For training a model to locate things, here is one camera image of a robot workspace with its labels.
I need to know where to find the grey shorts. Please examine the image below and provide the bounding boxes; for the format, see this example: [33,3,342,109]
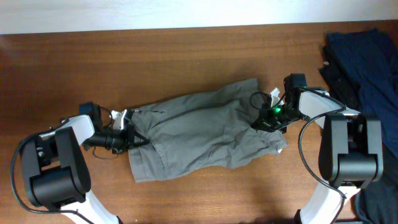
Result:
[129,78,288,182]

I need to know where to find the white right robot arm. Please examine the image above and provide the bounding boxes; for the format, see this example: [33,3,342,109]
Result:
[251,86,384,224]

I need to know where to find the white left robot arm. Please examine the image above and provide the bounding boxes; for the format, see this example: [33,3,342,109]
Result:
[10,114,149,223]

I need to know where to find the black garment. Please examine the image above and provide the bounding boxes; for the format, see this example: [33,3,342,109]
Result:
[320,46,397,223]

